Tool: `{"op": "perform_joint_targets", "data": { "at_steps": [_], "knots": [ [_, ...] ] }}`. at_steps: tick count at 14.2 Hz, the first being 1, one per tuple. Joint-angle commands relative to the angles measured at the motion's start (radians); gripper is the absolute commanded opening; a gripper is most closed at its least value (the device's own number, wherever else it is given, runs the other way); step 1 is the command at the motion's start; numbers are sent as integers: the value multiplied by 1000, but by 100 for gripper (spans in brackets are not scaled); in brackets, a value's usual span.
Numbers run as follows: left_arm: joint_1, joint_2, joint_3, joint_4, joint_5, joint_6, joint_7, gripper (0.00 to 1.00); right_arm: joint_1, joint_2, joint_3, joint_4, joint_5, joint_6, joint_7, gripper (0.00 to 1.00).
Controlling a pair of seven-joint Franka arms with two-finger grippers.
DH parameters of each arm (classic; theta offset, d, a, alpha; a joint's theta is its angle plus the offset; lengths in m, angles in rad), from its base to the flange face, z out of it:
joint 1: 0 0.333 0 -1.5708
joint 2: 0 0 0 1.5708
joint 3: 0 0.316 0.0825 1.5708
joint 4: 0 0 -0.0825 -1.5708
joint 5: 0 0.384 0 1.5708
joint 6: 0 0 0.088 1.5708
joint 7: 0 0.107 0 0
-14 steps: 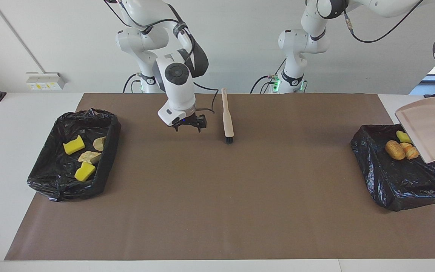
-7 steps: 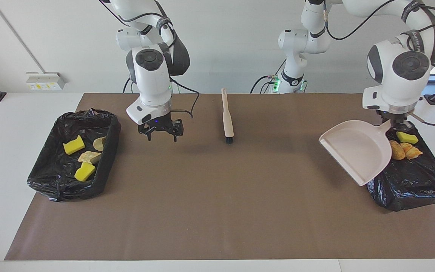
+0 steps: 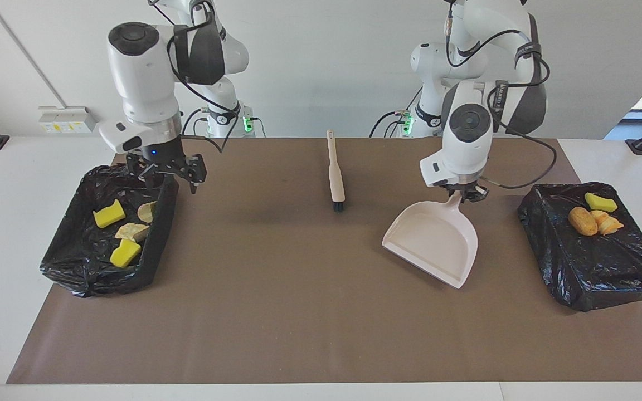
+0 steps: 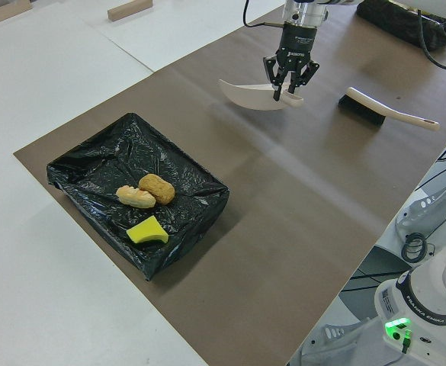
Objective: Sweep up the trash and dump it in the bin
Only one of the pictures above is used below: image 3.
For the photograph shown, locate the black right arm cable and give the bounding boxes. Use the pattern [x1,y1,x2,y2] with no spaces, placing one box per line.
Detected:
[148,0,241,154]

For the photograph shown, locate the black bag lined bin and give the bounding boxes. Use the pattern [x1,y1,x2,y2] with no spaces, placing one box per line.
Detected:
[40,160,180,298]
[517,182,642,313]

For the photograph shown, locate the white wall cable conduit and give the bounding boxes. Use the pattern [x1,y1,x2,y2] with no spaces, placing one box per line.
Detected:
[0,0,70,109]

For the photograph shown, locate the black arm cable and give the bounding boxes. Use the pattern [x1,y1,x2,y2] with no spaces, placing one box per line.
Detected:
[444,0,558,190]
[148,0,241,154]

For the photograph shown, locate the yellow sponge piece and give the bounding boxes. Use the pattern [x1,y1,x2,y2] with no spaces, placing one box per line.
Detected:
[110,238,142,268]
[93,199,127,229]
[584,192,619,213]

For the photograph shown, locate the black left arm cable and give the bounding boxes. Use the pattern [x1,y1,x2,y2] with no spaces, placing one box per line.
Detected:
[444,0,558,190]

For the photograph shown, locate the beige hand brush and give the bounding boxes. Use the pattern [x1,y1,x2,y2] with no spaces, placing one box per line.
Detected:
[327,130,347,213]

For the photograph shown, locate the white wall socket box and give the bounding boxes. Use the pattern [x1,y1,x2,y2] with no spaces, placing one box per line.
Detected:
[38,106,99,134]

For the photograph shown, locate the beige plastic dustpan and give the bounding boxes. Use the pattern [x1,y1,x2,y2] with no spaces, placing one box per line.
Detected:
[382,192,479,290]

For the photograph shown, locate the pale ridged bread piece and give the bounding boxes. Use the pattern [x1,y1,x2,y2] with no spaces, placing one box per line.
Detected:
[115,222,150,243]

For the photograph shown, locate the black left base cable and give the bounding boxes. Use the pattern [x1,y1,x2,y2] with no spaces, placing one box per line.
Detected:
[370,109,411,138]

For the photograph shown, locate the brown paper table mat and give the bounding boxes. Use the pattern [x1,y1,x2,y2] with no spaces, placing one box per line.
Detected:
[6,138,642,385]

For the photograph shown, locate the black right base cable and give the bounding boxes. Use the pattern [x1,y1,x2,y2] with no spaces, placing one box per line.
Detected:
[181,109,210,138]

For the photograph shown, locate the brown bread roll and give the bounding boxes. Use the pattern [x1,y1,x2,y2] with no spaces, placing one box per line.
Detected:
[568,207,599,237]

